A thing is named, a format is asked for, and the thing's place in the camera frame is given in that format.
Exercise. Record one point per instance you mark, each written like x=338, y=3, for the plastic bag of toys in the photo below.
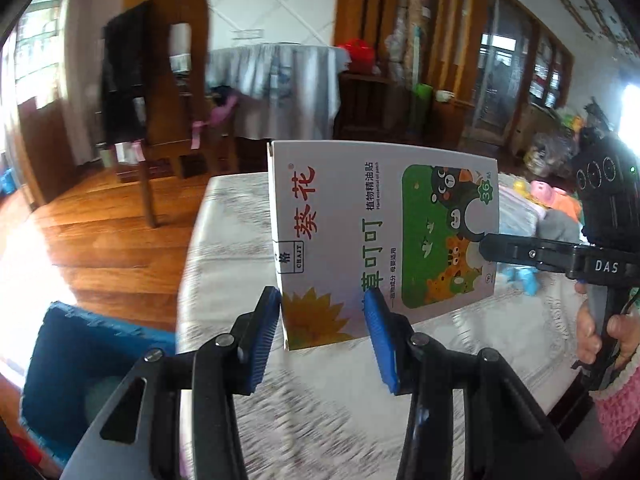
x=547, y=152

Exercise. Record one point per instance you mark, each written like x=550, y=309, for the clear pink-edged plastic bag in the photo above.
x=515, y=212

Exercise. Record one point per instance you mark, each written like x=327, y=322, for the blue fabric container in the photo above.
x=65, y=355

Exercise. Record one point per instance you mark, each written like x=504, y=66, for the pink pig plush orange dress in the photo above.
x=545, y=192

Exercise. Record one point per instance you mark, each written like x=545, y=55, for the cardboard box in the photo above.
x=535, y=127

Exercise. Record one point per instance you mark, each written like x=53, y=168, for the green bin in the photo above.
x=422, y=105

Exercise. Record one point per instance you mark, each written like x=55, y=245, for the glass sliding door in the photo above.
x=500, y=70

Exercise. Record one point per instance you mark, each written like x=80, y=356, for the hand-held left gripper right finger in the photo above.
x=382, y=345

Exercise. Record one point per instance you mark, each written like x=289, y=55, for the light blue draped cloth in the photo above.
x=285, y=85

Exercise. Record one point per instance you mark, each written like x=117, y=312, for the dark wooden side table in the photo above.
x=367, y=105

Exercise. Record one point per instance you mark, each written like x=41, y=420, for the black bundle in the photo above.
x=595, y=115

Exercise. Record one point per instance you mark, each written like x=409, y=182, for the white green printed box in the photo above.
x=340, y=210

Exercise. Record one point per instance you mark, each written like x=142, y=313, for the wooden display cabinet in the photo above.
x=550, y=75

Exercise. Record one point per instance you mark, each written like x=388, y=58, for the black jacket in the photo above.
x=125, y=70

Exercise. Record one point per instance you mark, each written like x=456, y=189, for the red bag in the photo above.
x=357, y=55

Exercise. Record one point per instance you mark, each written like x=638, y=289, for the person's right forearm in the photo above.
x=620, y=410

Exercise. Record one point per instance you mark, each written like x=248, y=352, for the wooden chair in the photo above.
x=195, y=60

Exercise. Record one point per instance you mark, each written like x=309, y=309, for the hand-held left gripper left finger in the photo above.
x=260, y=345

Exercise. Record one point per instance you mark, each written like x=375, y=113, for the person's right hand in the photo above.
x=586, y=327

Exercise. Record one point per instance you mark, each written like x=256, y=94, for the brown rolled mat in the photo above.
x=419, y=25

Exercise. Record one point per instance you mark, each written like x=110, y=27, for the small light blue plush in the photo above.
x=520, y=277

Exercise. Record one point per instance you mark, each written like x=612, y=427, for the grey plush animal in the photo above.
x=557, y=227

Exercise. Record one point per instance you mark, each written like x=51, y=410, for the plastic wrapped roll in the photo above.
x=400, y=45

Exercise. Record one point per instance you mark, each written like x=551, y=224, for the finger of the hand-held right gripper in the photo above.
x=525, y=252

